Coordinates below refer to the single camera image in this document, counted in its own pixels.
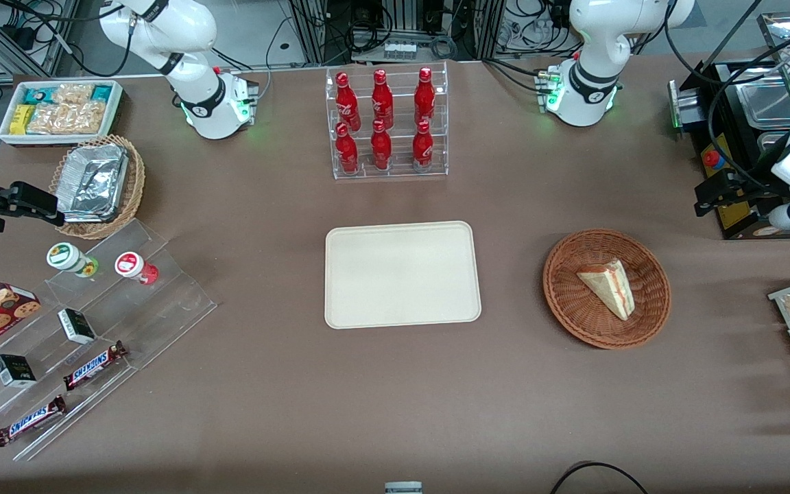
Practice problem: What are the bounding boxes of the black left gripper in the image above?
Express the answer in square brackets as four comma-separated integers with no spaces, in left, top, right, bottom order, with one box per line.
[695,169,783,217]

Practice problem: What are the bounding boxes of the triangle sandwich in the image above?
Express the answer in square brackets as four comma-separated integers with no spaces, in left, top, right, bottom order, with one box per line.
[577,259,636,322]

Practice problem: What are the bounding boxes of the light wicker basket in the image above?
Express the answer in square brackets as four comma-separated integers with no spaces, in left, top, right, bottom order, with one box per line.
[49,134,146,240]

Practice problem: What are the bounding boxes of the brown wicker basket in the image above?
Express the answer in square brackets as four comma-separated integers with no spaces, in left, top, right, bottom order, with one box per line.
[542,228,672,351]

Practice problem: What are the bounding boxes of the beige plastic tray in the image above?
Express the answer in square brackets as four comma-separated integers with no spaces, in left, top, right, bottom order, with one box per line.
[325,220,483,330]

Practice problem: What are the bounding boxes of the green lid cup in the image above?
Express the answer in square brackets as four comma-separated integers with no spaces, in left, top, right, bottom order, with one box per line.
[46,242,99,279]

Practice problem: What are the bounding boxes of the stack of foil trays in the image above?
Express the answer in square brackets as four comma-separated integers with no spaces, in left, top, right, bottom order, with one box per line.
[56,143,130,224]

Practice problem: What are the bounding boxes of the white plastic snack bin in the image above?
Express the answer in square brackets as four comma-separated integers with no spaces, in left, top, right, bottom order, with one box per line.
[0,80,125,148]

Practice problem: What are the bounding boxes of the clear cracker bag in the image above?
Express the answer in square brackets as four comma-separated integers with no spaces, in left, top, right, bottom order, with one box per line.
[52,84,94,105]
[27,102,106,134]

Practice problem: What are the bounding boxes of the black food warmer appliance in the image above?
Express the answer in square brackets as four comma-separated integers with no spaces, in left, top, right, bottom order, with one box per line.
[668,10,790,241]

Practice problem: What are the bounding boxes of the red lid cup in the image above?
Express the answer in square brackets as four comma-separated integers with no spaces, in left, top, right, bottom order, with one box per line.
[115,252,159,286]

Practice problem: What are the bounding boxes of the small black carton box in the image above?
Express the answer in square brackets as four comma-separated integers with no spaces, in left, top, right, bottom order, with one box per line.
[0,354,37,389]
[58,308,96,345]

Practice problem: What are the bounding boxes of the clear acrylic stepped display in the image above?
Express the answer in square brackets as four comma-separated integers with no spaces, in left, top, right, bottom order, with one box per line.
[0,218,218,462]

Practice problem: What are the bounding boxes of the Snickers chocolate bar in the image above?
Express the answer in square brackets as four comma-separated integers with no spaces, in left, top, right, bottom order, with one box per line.
[63,341,128,392]
[0,395,68,448]

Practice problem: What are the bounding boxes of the red cola bottle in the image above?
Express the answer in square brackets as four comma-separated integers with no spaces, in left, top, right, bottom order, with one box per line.
[335,72,361,131]
[371,119,392,171]
[371,69,394,130]
[414,67,435,126]
[412,121,434,172]
[335,122,359,174]

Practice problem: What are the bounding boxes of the clear acrylic bottle rack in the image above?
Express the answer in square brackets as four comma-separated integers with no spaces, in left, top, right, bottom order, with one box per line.
[325,60,449,181]

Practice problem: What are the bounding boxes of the metal equipment rack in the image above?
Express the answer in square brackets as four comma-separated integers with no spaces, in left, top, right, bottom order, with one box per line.
[290,0,505,66]

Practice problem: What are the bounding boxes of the black cable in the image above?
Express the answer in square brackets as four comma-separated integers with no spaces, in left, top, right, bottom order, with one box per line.
[549,461,649,494]

